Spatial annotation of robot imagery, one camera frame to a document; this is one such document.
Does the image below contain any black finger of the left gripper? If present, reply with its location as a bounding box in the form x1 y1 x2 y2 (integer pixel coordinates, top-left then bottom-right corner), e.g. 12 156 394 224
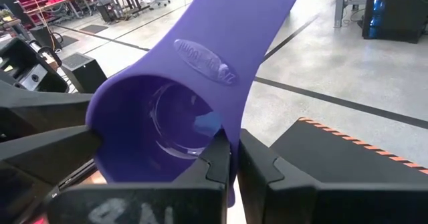
0 125 103 191
0 80 95 141

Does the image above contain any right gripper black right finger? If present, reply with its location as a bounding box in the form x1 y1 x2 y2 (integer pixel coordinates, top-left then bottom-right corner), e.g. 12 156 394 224
237 128 428 224

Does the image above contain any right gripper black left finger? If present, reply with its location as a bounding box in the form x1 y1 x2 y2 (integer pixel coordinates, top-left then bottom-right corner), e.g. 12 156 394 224
46 130 232 224

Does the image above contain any purple measuring cup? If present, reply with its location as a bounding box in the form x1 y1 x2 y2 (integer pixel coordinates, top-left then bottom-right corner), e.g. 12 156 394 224
85 0 307 208

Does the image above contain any black mat with orange stripes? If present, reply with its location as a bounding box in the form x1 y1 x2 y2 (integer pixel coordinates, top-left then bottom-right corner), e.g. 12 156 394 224
270 116 428 185

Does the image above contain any black floor box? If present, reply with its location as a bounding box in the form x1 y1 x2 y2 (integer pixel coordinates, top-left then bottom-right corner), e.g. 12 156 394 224
62 52 108 94

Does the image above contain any dark floor mat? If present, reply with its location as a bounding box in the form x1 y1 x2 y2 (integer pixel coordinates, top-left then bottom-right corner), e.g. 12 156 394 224
57 34 80 49
79 23 110 35

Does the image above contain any grey table leg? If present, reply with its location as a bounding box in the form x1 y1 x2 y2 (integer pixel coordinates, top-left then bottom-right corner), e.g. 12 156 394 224
333 0 377 29

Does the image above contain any black computer tower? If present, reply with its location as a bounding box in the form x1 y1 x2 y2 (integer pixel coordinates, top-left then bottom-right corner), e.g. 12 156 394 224
362 0 428 45

